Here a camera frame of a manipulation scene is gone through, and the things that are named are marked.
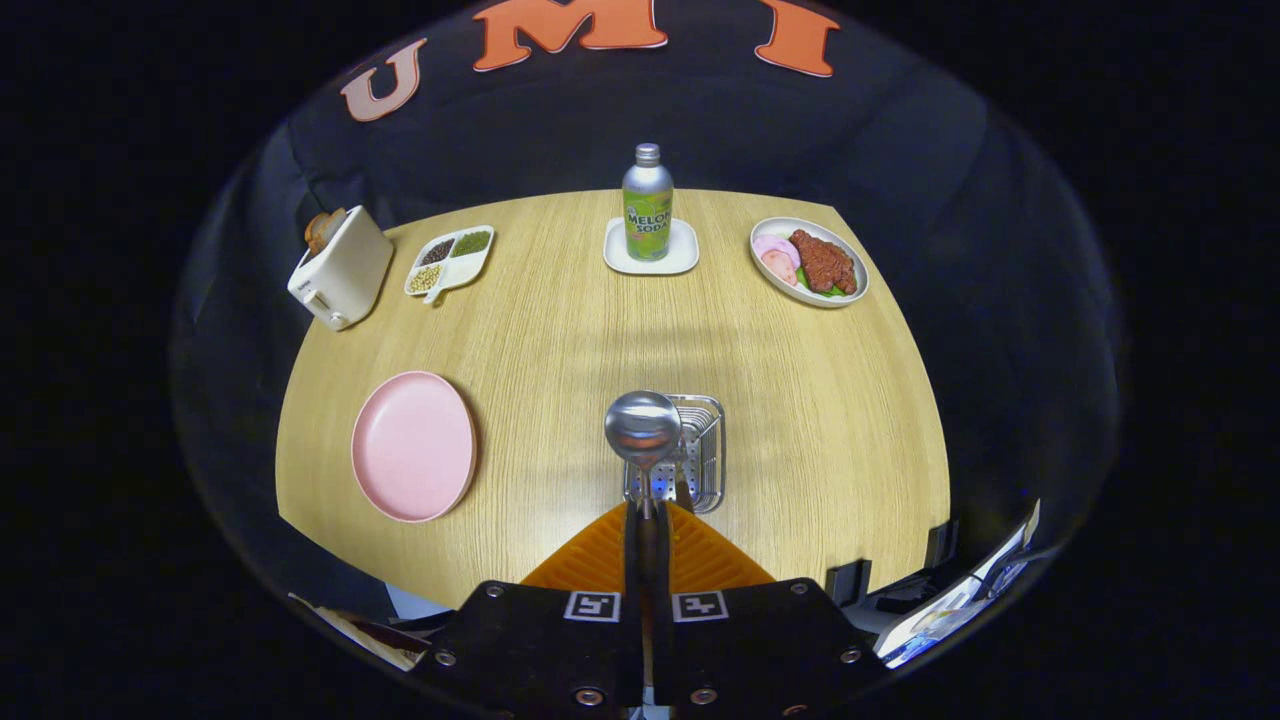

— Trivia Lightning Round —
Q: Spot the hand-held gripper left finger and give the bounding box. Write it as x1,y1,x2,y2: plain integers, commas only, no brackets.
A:
415,500,650,720

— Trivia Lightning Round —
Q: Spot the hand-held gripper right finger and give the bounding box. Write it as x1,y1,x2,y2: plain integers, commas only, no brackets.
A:
650,500,886,720

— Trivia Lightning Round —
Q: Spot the wooden-handled metal spoon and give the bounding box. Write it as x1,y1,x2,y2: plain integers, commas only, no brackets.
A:
604,390,684,521

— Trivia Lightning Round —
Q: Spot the perforated metal drain basket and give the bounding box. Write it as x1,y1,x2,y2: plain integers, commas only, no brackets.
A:
623,394,726,515

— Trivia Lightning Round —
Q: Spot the pink round plate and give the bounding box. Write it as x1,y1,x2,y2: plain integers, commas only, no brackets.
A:
351,371,479,524

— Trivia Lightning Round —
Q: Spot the white oval food plate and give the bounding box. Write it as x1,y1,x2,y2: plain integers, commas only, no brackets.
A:
749,217,870,309

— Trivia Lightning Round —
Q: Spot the white square coaster tray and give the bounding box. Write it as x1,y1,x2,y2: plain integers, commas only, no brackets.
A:
603,217,701,277

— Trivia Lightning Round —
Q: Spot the white divided snack dish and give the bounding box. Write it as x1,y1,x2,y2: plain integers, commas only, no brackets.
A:
404,225,496,305

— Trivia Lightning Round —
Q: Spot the red-brown meat piece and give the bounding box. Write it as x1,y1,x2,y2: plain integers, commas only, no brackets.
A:
788,229,859,296

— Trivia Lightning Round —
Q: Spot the silver green soda bottle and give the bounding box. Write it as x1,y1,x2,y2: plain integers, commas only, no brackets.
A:
622,143,675,263

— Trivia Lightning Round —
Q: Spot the cream white toaster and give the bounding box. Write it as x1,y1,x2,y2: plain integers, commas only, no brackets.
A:
287,205,395,332

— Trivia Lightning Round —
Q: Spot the brown toast slice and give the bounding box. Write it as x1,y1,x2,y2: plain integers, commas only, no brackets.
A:
304,207,349,258

